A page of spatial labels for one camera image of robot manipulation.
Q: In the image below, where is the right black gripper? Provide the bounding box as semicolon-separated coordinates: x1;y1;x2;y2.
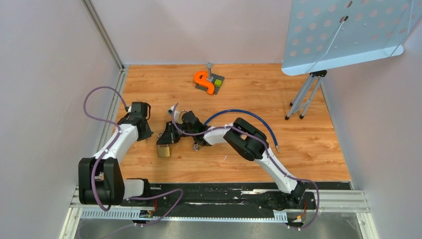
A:
157;121;196;145

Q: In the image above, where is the small brass padlock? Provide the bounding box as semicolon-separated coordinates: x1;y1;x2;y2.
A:
156;132;171;158

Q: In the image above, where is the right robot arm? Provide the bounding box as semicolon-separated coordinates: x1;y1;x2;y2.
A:
156;110;306;208

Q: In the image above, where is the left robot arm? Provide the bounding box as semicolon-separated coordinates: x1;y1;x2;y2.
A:
78;102;153;207

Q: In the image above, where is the orange S-shaped toy base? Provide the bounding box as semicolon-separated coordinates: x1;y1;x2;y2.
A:
193;62;225;95

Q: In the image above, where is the perforated metal music stand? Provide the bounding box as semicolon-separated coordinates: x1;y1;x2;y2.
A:
281;0;422;119

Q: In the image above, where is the blue cable lock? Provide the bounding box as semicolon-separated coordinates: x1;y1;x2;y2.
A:
204;109;280;152

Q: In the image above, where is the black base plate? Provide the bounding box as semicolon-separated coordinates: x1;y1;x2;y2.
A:
108;182;350;219

